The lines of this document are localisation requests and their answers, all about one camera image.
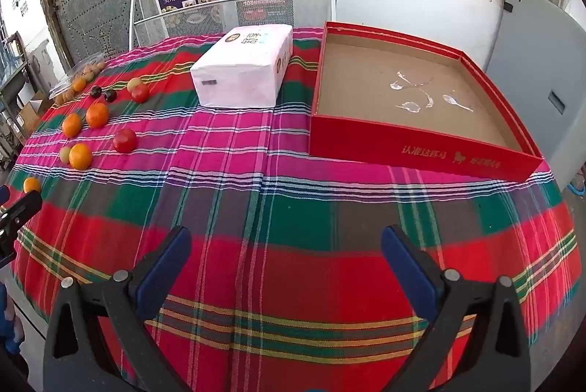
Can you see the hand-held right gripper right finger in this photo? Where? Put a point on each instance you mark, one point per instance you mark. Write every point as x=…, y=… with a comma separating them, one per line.
x=403, y=257

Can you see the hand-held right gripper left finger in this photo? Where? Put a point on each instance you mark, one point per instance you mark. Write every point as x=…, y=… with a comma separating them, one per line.
x=171, y=257

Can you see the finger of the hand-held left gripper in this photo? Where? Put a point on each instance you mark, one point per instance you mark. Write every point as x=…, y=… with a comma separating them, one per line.
x=3, y=192
x=23, y=206

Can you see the orange mandarin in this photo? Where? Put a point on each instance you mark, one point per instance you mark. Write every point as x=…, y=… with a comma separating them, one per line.
x=80, y=156
x=32, y=184
x=97, y=115
x=78, y=84
x=72, y=125

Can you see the yellow-green round fruit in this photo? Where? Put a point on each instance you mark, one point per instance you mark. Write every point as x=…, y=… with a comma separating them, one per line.
x=133, y=82
x=64, y=154

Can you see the red cardboard box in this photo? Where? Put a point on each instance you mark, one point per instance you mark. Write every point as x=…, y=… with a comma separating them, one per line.
x=412, y=149

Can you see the red tomato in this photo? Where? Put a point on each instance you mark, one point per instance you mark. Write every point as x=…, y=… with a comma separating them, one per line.
x=125, y=141
x=141, y=94

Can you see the person's left hand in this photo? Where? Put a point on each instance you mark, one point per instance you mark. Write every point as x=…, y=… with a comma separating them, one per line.
x=8, y=319

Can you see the plaid tablecloth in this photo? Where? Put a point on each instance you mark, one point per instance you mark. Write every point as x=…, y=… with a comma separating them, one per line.
x=274, y=209

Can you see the dark purple round fruit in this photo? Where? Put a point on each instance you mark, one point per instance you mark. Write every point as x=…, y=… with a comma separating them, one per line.
x=95, y=91
x=110, y=96

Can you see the clear plastic fruit container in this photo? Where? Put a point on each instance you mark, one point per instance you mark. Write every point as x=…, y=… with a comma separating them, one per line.
x=91, y=68

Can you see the white tissue pack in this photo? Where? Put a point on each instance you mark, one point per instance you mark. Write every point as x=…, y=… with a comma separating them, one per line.
x=238, y=71

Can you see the grey metal cabinet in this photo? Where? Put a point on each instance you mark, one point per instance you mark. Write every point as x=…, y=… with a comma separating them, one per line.
x=535, y=67

